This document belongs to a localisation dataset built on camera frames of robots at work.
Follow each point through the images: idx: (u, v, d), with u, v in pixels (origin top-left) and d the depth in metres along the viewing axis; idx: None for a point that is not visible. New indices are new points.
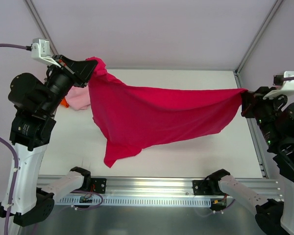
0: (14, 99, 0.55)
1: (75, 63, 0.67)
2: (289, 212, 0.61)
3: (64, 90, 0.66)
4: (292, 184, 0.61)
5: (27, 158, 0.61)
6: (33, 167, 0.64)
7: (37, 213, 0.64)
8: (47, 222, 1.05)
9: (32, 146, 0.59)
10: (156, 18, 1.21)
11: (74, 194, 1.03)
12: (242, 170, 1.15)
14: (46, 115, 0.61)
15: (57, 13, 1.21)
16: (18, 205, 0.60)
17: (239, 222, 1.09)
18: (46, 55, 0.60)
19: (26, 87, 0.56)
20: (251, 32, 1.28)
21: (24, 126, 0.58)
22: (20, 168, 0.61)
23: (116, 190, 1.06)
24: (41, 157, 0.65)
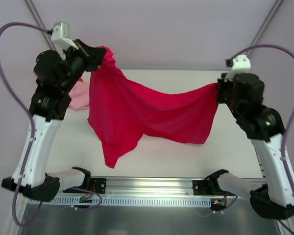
0: (37, 72, 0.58)
1: (89, 48, 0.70)
2: (271, 183, 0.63)
3: (80, 72, 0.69)
4: (257, 146, 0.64)
5: (44, 129, 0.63)
6: (47, 142, 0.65)
7: (45, 191, 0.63)
8: (46, 223, 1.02)
9: (50, 118, 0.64)
10: (157, 19, 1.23)
11: (74, 194, 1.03)
12: (245, 170, 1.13)
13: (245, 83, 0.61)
14: (64, 92, 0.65)
15: (60, 11, 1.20)
16: (29, 176, 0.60)
17: (239, 223, 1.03)
18: (66, 36, 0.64)
19: (49, 61, 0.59)
20: (252, 33, 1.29)
21: (44, 99, 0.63)
22: (35, 139, 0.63)
23: (117, 190, 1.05)
24: (54, 134, 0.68)
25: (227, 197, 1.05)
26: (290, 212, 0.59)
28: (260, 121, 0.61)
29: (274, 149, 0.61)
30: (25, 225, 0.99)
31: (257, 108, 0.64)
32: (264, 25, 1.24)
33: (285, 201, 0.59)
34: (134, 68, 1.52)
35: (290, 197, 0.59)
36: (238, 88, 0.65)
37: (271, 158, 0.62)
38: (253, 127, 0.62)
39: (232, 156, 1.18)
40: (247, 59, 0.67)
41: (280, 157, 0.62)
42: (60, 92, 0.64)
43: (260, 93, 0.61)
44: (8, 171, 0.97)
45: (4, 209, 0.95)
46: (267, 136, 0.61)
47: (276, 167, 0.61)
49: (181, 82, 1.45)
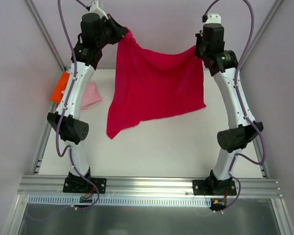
0: (83, 27, 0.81)
1: (114, 23, 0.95)
2: (230, 114, 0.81)
3: (108, 37, 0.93)
4: (216, 78, 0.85)
5: (84, 71, 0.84)
6: (84, 85, 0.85)
7: (81, 127, 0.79)
8: (46, 223, 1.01)
9: (89, 61, 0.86)
10: (157, 19, 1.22)
11: (74, 194, 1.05)
12: (244, 170, 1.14)
13: (208, 28, 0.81)
14: (98, 47, 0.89)
15: (59, 11, 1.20)
16: (71, 107, 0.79)
17: (240, 222, 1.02)
18: (100, 8, 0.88)
19: (93, 18, 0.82)
20: (251, 32, 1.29)
21: (84, 50, 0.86)
22: (76, 79, 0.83)
23: (117, 190, 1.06)
24: (88, 80, 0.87)
25: (227, 196, 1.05)
26: (240, 129, 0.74)
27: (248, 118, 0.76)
28: (218, 57, 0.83)
29: (228, 79, 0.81)
30: (25, 226, 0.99)
31: (217, 48, 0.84)
32: (264, 25, 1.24)
33: (237, 122, 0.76)
34: None
35: (242, 118, 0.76)
36: (205, 32, 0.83)
37: (227, 86, 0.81)
38: (212, 62, 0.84)
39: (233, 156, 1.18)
40: (218, 16, 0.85)
41: (233, 85, 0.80)
42: (95, 45, 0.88)
43: (220, 35, 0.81)
44: (8, 171, 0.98)
45: (4, 209, 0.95)
46: (222, 67, 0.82)
47: (230, 94, 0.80)
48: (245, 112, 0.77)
49: None
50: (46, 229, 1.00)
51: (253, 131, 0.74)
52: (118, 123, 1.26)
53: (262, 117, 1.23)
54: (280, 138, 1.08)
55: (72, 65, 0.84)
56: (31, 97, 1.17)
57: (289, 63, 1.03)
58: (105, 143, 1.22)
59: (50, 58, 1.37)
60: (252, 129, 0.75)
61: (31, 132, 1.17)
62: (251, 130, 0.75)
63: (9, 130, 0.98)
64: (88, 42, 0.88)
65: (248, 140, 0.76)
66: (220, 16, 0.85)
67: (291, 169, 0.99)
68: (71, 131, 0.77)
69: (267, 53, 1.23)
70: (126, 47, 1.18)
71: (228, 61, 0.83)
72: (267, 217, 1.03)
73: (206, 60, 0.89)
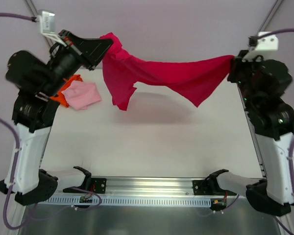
0: (9, 78, 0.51)
1: (83, 41, 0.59)
2: (272, 178, 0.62)
3: (70, 71, 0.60)
4: (266, 142, 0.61)
5: (29, 139, 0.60)
6: (34, 151, 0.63)
7: (38, 196, 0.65)
8: (47, 223, 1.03)
9: (33, 128, 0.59)
10: (156, 18, 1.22)
11: (73, 194, 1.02)
12: (243, 170, 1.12)
13: (271, 75, 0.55)
14: (49, 97, 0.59)
15: (58, 11, 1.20)
16: (19, 183, 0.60)
17: (240, 223, 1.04)
18: (49, 31, 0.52)
19: (24, 66, 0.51)
20: (251, 32, 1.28)
21: (26, 107, 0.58)
22: (21, 149, 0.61)
23: (116, 190, 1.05)
24: (41, 141, 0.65)
25: (227, 196, 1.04)
26: (285, 209, 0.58)
27: None
28: (274, 117, 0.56)
29: (281, 148, 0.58)
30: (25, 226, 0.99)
31: (273, 104, 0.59)
32: (264, 24, 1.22)
33: (282, 199, 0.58)
34: None
35: (289, 195, 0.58)
36: (262, 80, 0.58)
37: (278, 156, 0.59)
38: (265, 123, 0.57)
39: (233, 156, 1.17)
40: (274, 40, 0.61)
41: (286, 156, 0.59)
42: (43, 98, 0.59)
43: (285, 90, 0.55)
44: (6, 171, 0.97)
45: None
46: (277, 134, 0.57)
47: (281, 167, 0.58)
48: None
49: None
50: (47, 229, 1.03)
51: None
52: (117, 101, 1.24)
53: None
54: None
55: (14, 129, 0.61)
56: None
57: None
58: (104, 144, 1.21)
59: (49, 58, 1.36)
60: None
61: None
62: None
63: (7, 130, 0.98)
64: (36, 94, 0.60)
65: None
66: (277, 38, 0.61)
67: None
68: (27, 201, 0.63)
69: None
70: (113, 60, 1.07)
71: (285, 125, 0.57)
72: (267, 216, 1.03)
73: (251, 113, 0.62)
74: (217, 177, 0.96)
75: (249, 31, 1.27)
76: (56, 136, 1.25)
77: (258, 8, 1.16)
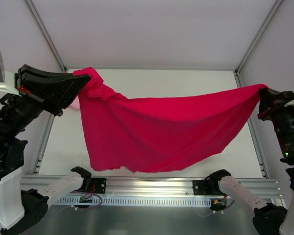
0: None
1: (46, 85, 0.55)
2: (291, 223, 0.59)
3: (30, 115, 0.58)
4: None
5: None
6: (10, 196, 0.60)
7: (26, 223, 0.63)
8: (47, 223, 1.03)
9: None
10: (156, 19, 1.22)
11: (74, 194, 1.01)
12: (243, 170, 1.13)
13: None
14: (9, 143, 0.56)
15: (58, 12, 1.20)
16: (2, 220, 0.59)
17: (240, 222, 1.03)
18: None
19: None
20: (251, 33, 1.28)
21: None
22: None
23: (117, 190, 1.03)
24: (16, 182, 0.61)
25: (227, 197, 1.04)
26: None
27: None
28: None
29: None
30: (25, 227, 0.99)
31: None
32: (264, 25, 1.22)
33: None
34: (134, 67, 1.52)
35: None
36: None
37: None
38: None
39: (233, 156, 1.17)
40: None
41: None
42: (2, 145, 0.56)
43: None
44: None
45: None
46: None
47: None
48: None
49: (180, 81, 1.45)
50: (46, 229, 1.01)
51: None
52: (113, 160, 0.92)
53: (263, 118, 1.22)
54: None
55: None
56: None
57: (290, 64, 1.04)
58: None
59: (49, 58, 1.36)
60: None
61: (31, 133, 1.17)
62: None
63: None
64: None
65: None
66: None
67: None
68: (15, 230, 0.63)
69: (267, 54, 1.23)
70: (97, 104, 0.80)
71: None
72: None
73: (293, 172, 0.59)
74: (219, 181, 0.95)
75: (249, 31, 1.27)
76: (56, 137, 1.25)
77: (258, 9, 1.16)
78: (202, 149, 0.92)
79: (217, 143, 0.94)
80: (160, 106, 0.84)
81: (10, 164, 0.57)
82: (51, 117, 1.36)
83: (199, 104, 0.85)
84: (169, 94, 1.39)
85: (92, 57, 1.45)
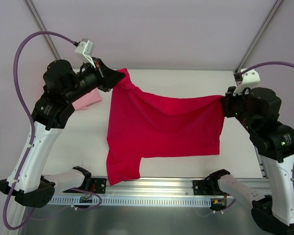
0: (47, 79, 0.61)
1: (108, 69, 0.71)
2: (276, 198, 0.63)
3: (89, 87, 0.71)
4: (269, 162, 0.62)
5: (43, 136, 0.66)
6: (42, 152, 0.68)
7: (37, 199, 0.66)
8: (47, 223, 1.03)
9: (50, 125, 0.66)
10: (156, 18, 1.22)
11: (74, 194, 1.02)
12: (243, 170, 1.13)
13: (260, 99, 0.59)
14: (69, 102, 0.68)
15: (58, 12, 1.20)
16: (23, 181, 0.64)
17: (240, 222, 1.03)
18: (88, 53, 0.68)
19: (61, 70, 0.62)
20: (252, 32, 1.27)
21: (47, 106, 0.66)
22: (33, 146, 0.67)
23: (117, 190, 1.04)
24: (53, 140, 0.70)
25: (227, 196, 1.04)
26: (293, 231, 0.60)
27: None
28: (275, 137, 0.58)
29: (285, 170, 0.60)
30: (25, 226, 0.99)
31: (271, 125, 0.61)
32: (265, 24, 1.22)
33: (289, 221, 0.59)
34: (133, 67, 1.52)
35: None
36: (253, 102, 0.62)
37: (282, 178, 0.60)
38: (267, 145, 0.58)
39: (233, 156, 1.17)
40: (255, 73, 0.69)
41: (290, 177, 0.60)
42: (64, 101, 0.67)
43: (276, 110, 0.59)
44: (7, 171, 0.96)
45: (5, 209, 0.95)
46: (280, 156, 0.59)
47: (285, 189, 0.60)
48: None
49: (179, 81, 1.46)
50: (47, 229, 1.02)
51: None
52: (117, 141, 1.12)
53: None
54: None
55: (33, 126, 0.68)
56: (32, 98, 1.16)
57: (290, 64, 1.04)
58: (103, 146, 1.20)
59: (49, 58, 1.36)
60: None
61: None
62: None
63: (9, 131, 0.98)
64: (56, 98, 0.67)
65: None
66: (256, 72, 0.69)
67: None
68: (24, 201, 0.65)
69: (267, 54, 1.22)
70: (122, 90, 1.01)
71: (288, 146, 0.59)
72: None
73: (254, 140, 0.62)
74: (218, 180, 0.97)
75: (249, 31, 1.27)
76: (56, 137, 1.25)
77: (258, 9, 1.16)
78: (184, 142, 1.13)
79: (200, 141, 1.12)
80: (161, 103, 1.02)
81: (62, 118, 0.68)
82: None
83: (186, 106, 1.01)
84: (168, 95, 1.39)
85: None
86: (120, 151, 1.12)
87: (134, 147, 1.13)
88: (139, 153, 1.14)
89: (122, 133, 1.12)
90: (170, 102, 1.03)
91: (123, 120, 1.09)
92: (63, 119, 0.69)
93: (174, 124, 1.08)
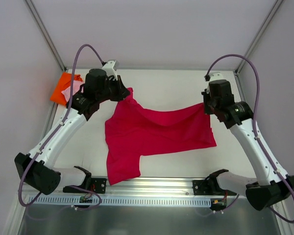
0: (90, 78, 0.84)
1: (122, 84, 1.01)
2: (252, 161, 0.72)
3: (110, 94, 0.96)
4: (234, 131, 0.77)
5: (74, 118, 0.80)
6: (68, 133, 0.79)
7: (47, 180, 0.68)
8: (46, 223, 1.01)
9: (83, 111, 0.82)
10: (156, 18, 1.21)
11: (74, 193, 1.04)
12: (243, 170, 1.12)
13: (213, 83, 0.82)
14: (97, 100, 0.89)
15: (58, 12, 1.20)
16: (46, 153, 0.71)
17: (241, 223, 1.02)
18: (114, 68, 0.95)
19: (100, 73, 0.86)
20: (251, 32, 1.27)
21: (82, 99, 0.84)
22: (63, 125, 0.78)
23: (117, 190, 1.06)
24: (78, 127, 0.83)
25: (227, 196, 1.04)
26: (275, 192, 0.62)
27: (258, 139, 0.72)
28: (231, 109, 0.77)
29: (247, 130, 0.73)
30: (25, 226, 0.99)
31: (229, 103, 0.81)
32: (265, 24, 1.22)
33: (268, 179, 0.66)
34: (133, 67, 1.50)
35: (272, 175, 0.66)
36: (211, 88, 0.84)
37: (246, 138, 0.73)
38: (226, 116, 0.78)
39: (233, 156, 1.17)
40: (221, 75, 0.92)
41: (254, 137, 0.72)
42: (95, 98, 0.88)
43: (228, 90, 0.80)
44: (7, 170, 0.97)
45: (4, 208, 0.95)
46: (238, 120, 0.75)
47: (253, 148, 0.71)
48: (274, 167, 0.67)
49: (180, 81, 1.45)
50: (47, 229, 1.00)
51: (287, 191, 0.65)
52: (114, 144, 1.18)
53: (263, 118, 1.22)
54: (281, 138, 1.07)
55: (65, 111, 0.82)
56: (32, 98, 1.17)
57: (289, 63, 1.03)
58: (103, 146, 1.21)
59: (49, 58, 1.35)
60: (285, 187, 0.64)
61: (31, 133, 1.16)
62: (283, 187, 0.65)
63: (9, 130, 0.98)
64: (88, 94, 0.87)
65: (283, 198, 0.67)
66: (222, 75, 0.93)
67: (290, 169, 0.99)
68: (36, 178, 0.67)
69: (266, 54, 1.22)
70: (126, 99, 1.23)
71: (242, 114, 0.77)
72: (267, 217, 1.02)
73: (220, 116, 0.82)
74: (217, 177, 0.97)
75: (249, 30, 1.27)
76: None
77: (258, 9, 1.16)
78: (178, 147, 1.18)
79: (192, 146, 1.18)
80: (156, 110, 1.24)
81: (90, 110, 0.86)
82: (51, 117, 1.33)
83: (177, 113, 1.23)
84: (168, 95, 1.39)
85: (92, 57, 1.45)
86: (115, 153, 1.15)
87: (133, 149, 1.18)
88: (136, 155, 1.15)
89: (120, 137, 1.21)
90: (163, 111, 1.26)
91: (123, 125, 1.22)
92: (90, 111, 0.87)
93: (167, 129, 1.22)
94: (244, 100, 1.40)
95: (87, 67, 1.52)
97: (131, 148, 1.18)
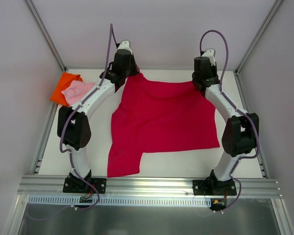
0: (118, 56, 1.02)
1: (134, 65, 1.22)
2: (221, 111, 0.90)
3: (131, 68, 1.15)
4: (208, 96, 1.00)
5: (108, 85, 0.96)
6: (100, 97, 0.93)
7: (84, 131, 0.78)
8: (45, 223, 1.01)
9: (113, 81, 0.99)
10: (156, 18, 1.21)
11: (74, 194, 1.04)
12: (242, 170, 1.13)
13: (196, 59, 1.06)
14: (124, 74, 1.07)
15: (58, 12, 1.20)
16: (86, 106, 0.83)
17: (241, 223, 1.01)
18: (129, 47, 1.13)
19: (125, 52, 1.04)
20: (251, 32, 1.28)
21: (112, 73, 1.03)
22: (99, 88, 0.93)
23: (117, 190, 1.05)
24: (108, 94, 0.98)
25: (227, 196, 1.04)
26: (236, 122, 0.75)
27: (223, 93, 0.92)
28: (204, 81, 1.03)
29: (215, 90, 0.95)
30: (25, 226, 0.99)
31: (206, 74, 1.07)
32: (265, 24, 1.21)
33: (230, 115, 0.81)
34: None
35: (233, 111, 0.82)
36: (195, 63, 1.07)
37: (215, 95, 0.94)
38: (201, 86, 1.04)
39: None
40: (212, 51, 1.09)
41: (219, 92, 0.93)
42: (122, 72, 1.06)
43: (207, 65, 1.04)
44: (7, 169, 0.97)
45: (3, 209, 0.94)
46: (208, 84, 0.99)
47: (218, 98, 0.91)
48: (234, 106, 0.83)
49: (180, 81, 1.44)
50: (46, 229, 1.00)
51: (250, 127, 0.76)
52: (119, 136, 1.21)
53: (264, 117, 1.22)
54: (281, 137, 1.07)
55: (99, 81, 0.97)
56: (32, 97, 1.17)
57: (288, 62, 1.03)
58: (105, 143, 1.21)
59: (50, 58, 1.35)
60: (243, 119, 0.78)
61: (31, 133, 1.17)
62: (248, 124, 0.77)
63: (9, 130, 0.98)
64: (116, 70, 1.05)
65: (253, 140, 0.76)
66: (213, 50, 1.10)
67: (291, 169, 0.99)
68: (76, 127, 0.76)
69: (266, 53, 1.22)
70: (130, 94, 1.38)
71: (212, 83, 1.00)
72: (267, 218, 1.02)
73: (196, 86, 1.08)
74: (214, 172, 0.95)
75: (249, 30, 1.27)
76: (56, 137, 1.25)
77: (257, 9, 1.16)
78: (182, 141, 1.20)
79: (197, 142, 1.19)
80: (158, 105, 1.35)
81: (119, 82, 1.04)
82: (51, 118, 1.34)
83: (179, 109, 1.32)
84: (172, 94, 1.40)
85: (92, 57, 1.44)
86: (120, 146, 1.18)
87: (134, 142, 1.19)
88: (140, 148, 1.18)
89: (125, 130, 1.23)
90: (166, 107, 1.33)
91: (127, 117, 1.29)
92: (119, 84, 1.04)
93: (171, 122, 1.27)
94: (244, 100, 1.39)
95: (87, 67, 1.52)
97: (136, 140, 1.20)
